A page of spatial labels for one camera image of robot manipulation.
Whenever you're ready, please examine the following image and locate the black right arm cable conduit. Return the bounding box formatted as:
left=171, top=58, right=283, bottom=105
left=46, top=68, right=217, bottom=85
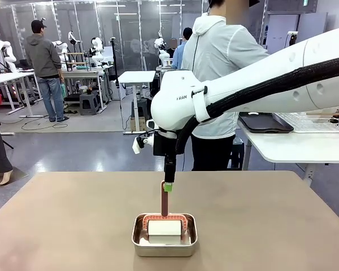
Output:
left=175, top=55, right=339, bottom=155

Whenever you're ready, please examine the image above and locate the black camera tripod stand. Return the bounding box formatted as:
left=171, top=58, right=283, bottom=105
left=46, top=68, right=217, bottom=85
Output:
left=286, top=31, right=299, bottom=47

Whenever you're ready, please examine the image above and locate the white side table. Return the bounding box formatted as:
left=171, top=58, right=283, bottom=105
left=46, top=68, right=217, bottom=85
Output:
left=237, top=112, right=339, bottom=187

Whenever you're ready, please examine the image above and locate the white wire dish rack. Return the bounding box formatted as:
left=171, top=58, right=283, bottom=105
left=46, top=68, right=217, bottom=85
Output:
left=273, top=106, right=339, bottom=133

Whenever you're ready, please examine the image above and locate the black frame wooden shelf rack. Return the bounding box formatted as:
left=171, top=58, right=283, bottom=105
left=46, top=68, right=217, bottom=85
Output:
left=64, top=52, right=93, bottom=71

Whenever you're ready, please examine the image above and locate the dark blue plastic stool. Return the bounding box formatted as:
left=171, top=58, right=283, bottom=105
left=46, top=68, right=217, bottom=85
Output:
left=231, top=137, right=245, bottom=170

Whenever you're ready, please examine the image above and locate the man in gray hoodie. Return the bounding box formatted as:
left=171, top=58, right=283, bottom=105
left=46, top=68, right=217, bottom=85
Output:
left=25, top=19, right=70, bottom=123

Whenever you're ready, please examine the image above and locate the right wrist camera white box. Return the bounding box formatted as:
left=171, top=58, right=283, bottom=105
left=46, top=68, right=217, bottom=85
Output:
left=132, top=135, right=155, bottom=155

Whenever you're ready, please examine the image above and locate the person in white jacket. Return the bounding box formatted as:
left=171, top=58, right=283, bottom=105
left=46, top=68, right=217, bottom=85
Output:
left=180, top=0, right=269, bottom=172

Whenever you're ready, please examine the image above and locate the person in blue shirt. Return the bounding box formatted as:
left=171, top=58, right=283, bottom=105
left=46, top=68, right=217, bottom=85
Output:
left=172, top=27, right=193, bottom=70

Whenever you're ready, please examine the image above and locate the white background desk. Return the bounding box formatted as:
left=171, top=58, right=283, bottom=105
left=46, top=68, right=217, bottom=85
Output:
left=118, top=70, right=156, bottom=135
left=60, top=67, right=107, bottom=110
left=0, top=72, right=45, bottom=118

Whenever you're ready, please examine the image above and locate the dark brown serving tray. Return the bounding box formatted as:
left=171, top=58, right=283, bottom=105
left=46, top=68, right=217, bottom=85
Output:
left=239, top=112, right=294, bottom=134

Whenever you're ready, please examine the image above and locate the seated person in dark top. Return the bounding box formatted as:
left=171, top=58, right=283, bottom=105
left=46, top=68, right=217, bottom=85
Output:
left=165, top=38, right=179, bottom=59

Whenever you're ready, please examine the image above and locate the rectangular stainless steel tray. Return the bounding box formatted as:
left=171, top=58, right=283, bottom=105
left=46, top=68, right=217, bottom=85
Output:
left=131, top=213, right=198, bottom=257

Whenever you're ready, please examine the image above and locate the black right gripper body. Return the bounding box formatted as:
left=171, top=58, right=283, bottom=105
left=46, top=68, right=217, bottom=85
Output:
left=153, top=132, right=177, bottom=170

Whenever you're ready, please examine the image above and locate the gray plastic stool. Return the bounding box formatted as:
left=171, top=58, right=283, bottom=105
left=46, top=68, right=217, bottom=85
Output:
left=79, top=91, right=100, bottom=115

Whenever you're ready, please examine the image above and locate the red-handled white lint roller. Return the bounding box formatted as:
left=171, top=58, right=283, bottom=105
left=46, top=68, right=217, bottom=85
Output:
left=142, top=180, right=189, bottom=238

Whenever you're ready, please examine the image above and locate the black-white hanging robot gripper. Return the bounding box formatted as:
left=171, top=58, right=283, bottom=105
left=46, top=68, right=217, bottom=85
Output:
left=67, top=30, right=82, bottom=46

